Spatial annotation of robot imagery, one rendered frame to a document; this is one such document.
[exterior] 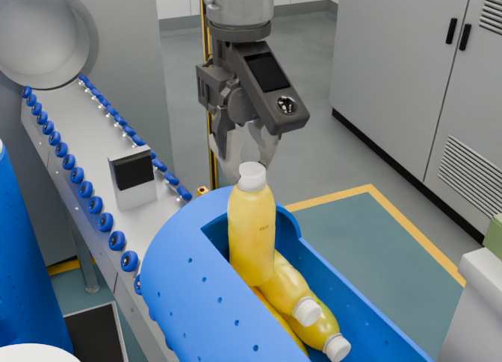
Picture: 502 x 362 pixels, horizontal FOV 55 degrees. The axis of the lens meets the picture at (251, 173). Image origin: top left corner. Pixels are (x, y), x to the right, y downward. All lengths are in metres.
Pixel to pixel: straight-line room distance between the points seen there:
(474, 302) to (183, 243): 0.48
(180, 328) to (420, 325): 1.66
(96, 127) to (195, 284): 1.04
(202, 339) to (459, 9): 2.11
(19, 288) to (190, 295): 0.94
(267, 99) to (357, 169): 2.57
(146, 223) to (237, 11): 0.76
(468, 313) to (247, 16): 0.62
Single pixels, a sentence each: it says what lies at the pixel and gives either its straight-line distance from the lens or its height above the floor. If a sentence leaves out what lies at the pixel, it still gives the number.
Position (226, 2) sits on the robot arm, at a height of 1.55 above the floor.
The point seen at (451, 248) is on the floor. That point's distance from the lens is 2.66.
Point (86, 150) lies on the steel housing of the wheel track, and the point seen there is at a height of 0.93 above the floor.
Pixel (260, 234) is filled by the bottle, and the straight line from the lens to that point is 0.67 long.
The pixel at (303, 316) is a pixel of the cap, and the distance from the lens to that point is 0.76.
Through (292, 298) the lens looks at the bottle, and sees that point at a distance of 0.77.
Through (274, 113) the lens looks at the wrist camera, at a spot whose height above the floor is 1.46.
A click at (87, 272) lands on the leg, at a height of 0.13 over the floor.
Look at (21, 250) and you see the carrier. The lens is 1.52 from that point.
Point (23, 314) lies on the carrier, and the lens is 1.64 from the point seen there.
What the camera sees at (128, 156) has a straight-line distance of 1.17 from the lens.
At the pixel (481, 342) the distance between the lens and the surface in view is 0.92.
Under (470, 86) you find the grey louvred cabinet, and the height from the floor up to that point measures 0.75.
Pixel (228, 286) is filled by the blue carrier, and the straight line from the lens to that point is 0.65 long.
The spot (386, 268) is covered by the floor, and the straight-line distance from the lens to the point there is 2.45.
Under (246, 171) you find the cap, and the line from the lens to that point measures 0.64.
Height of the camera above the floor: 1.70
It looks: 35 degrees down
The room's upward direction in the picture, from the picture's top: straight up
